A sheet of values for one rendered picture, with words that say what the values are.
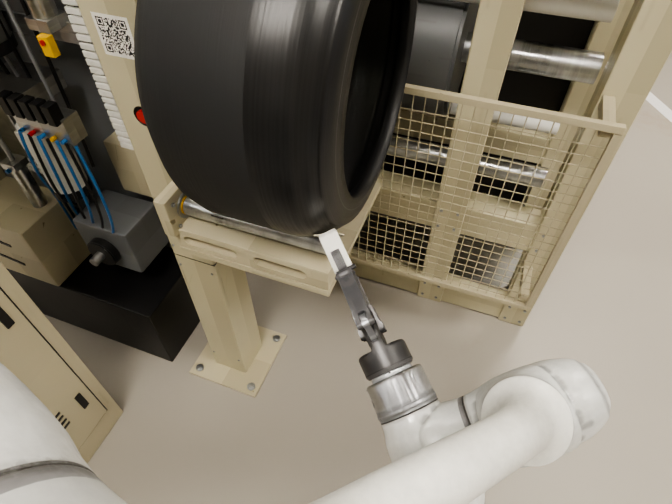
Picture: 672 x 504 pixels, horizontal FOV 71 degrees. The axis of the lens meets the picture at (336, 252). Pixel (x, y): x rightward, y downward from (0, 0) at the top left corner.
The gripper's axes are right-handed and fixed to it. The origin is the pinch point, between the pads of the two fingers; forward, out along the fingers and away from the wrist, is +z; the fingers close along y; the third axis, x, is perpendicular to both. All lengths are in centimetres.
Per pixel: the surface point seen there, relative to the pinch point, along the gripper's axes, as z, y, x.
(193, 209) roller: 26.2, 15.2, -24.3
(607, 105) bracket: 15, 39, 70
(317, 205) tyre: 5.9, -6.4, 0.8
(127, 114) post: 47, 6, -27
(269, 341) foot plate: 10, 104, -45
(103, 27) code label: 52, -9, -20
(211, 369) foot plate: 8, 95, -66
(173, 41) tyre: 26.4, -25.1, -5.7
